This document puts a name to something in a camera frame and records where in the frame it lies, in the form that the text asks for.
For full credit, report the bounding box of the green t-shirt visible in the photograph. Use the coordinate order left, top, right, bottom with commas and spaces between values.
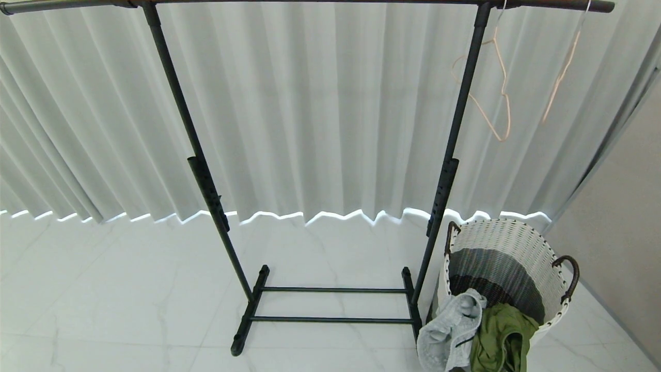
469, 303, 540, 372

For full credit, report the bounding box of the pink clothes hanger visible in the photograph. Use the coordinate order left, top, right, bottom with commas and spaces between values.
541, 0, 592, 125
452, 0, 512, 142

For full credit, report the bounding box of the black clothes rack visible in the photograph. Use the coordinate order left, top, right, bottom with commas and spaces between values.
0, 0, 615, 357

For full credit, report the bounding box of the white laundry basket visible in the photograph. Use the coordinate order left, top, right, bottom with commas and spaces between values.
436, 219, 580, 347

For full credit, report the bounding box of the white curtain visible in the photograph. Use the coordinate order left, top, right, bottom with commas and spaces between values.
0, 0, 661, 225

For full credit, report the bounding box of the pale grey garment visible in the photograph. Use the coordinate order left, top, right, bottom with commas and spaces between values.
417, 288, 489, 372

